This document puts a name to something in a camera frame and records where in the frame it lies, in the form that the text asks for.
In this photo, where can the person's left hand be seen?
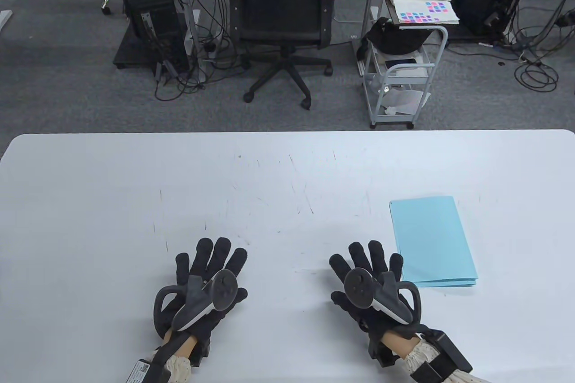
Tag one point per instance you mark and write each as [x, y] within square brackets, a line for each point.
[209, 259]

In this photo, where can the person's right hand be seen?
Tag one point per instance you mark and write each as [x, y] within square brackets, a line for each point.
[368, 259]

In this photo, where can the person's left forearm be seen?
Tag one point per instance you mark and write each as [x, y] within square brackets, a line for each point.
[179, 347]

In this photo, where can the crumpled white paper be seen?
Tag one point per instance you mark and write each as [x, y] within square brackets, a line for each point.
[406, 100]

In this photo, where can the grey and white tracking controller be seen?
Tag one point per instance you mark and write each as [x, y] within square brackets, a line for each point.
[222, 291]
[359, 286]

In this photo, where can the black glove sensor module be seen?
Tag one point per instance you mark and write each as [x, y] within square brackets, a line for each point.
[201, 351]
[382, 354]

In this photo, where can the white rolling cart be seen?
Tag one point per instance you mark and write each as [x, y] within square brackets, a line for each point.
[391, 121]

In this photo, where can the black phone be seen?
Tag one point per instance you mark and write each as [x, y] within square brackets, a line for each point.
[400, 62]

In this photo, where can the black bag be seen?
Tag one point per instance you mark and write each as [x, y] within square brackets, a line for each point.
[395, 39]

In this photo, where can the sheet with coloured squares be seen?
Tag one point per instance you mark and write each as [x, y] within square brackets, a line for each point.
[417, 18]

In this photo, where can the black computer tower on stand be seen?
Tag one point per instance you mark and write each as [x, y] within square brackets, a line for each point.
[148, 6]

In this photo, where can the white desk foot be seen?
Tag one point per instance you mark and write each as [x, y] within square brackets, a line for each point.
[3, 21]

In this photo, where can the black wrist camera box with label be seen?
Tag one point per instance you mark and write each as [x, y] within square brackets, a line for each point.
[143, 371]

